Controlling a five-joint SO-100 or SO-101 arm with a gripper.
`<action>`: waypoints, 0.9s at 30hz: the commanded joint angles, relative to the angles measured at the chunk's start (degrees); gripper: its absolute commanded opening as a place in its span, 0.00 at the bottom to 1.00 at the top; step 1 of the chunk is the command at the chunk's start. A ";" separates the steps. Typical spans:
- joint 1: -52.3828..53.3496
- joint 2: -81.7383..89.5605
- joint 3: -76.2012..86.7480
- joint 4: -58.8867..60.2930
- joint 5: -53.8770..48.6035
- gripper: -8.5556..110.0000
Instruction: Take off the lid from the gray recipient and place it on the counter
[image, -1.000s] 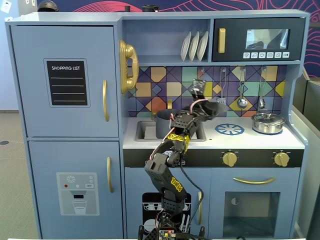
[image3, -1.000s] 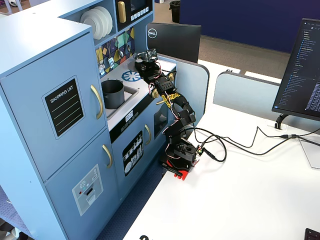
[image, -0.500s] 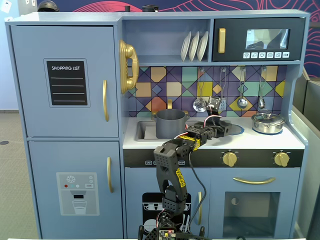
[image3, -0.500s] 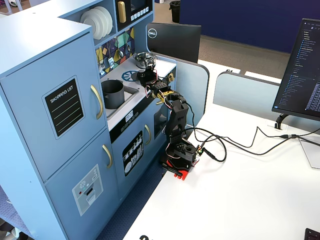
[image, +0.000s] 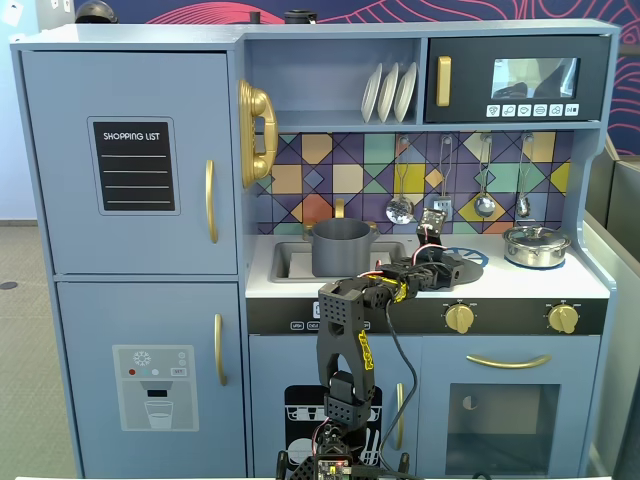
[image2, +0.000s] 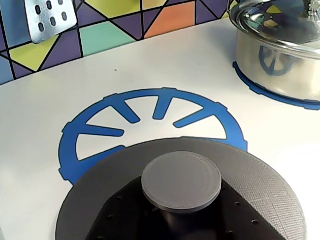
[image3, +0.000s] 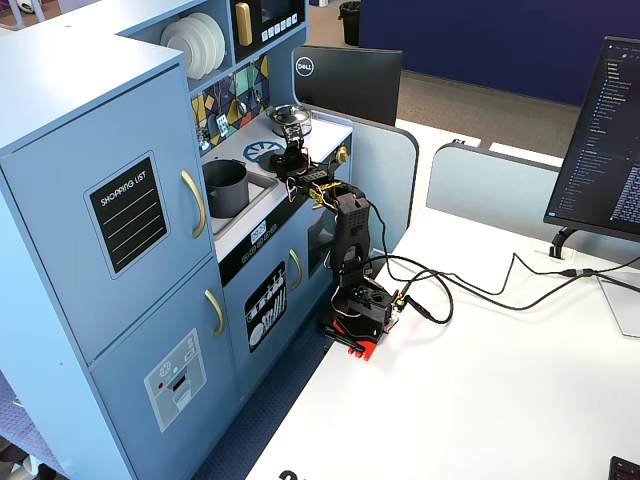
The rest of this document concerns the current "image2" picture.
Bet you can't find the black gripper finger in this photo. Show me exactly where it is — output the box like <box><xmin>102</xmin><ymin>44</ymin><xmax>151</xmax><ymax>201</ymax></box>
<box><xmin>84</xmin><ymin>176</ymin><xmax>167</xmax><ymax>240</ymax></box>
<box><xmin>199</xmin><ymin>179</ymin><xmax>289</xmax><ymax>240</ymax></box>

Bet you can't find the dark gray lid with knob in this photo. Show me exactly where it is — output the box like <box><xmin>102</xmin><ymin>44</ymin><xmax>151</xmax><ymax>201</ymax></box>
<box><xmin>55</xmin><ymin>136</ymin><xmax>307</xmax><ymax>240</ymax></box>

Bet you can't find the steel and glass pot lid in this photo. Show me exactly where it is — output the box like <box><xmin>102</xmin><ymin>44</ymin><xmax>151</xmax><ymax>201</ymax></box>
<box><xmin>227</xmin><ymin>0</ymin><xmax>320</xmax><ymax>61</ymax></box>

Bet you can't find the blue burner print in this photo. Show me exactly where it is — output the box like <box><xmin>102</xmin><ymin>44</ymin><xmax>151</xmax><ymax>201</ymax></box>
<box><xmin>232</xmin><ymin>61</ymin><xmax>320</xmax><ymax>111</ymax></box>
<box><xmin>58</xmin><ymin>87</ymin><xmax>249</xmax><ymax>186</ymax></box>

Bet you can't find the blue toy kitchen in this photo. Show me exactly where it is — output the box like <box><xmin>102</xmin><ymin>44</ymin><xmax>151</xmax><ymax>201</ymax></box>
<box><xmin>0</xmin><ymin>0</ymin><xmax>320</xmax><ymax>240</ymax></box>

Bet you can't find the shiny steel pot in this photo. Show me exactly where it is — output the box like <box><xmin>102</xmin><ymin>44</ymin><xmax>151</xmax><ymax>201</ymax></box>
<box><xmin>234</xmin><ymin>23</ymin><xmax>320</xmax><ymax>101</ymax></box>

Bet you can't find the colourful mosaic backsplash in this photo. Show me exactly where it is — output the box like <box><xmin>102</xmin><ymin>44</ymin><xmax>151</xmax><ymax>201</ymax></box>
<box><xmin>0</xmin><ymin>0</ymin><xmax>238</xmax><ymax>86</ymax></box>

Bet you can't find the metal slotted spatula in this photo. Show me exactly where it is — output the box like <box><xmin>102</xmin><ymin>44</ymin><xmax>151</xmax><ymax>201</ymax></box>
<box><xmin>24</xmin><ymin>0</ymin><xmax>78</xmax><ymax>45</ymax></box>

